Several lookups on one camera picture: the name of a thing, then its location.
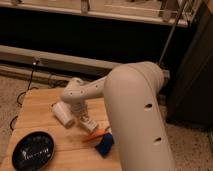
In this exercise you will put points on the blue sponge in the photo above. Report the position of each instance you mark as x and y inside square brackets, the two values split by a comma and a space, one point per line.
[105, 145]

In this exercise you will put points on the dark cabinet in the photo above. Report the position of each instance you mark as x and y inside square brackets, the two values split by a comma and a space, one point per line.
[191, 95]

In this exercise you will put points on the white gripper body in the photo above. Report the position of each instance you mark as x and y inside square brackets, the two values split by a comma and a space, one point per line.
[79, 108]

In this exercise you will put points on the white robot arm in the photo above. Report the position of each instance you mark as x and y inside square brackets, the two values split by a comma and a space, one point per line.
[130, 98]

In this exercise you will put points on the black ceramic bowl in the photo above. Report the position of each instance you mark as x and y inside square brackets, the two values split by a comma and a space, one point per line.
[33, 152]

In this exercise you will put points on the white tube bottle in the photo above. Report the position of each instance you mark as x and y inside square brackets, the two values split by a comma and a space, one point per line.
[88, 124]

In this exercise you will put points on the orange carrot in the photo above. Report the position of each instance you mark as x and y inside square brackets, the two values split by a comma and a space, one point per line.
[96, 134]

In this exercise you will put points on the metal rail beam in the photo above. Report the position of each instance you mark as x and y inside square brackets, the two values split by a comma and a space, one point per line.
[89, 69]

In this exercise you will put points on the white foam cup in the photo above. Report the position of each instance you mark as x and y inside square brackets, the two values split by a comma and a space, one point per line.
[62, 113]

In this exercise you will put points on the metal pole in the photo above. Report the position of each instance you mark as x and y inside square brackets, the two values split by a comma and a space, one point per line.
[178, 16]

